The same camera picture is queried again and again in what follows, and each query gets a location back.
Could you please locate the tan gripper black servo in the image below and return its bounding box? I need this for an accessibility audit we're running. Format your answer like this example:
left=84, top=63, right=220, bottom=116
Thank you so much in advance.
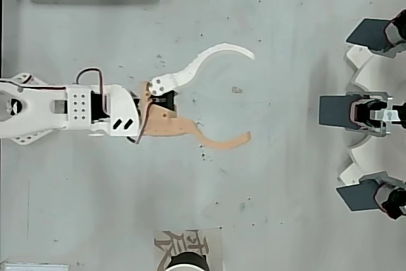
left=138, top=43, right=256, bottom=150

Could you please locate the white paper cup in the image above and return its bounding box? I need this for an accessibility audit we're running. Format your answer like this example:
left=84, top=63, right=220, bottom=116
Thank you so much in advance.
left=167, top=251, right=210, bottom=271

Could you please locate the printed paper mat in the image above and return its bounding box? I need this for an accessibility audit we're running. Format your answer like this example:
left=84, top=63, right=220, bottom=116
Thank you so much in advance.
left=154, top=228, right=223, bottom=271

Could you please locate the grey servo paddle module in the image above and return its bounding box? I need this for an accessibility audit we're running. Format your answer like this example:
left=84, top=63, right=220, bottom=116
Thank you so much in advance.
left=318, top=91, right=406, bottom=138
left=336, top=171, right=406, bottom=221
left=345, top=10, right=406, bottom=60

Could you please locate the red black servo cable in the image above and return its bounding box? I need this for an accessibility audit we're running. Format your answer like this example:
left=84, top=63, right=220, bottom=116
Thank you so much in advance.
left=126, top=99, right=157, bottom=145
left=75, top=67, right=108, bottom=114

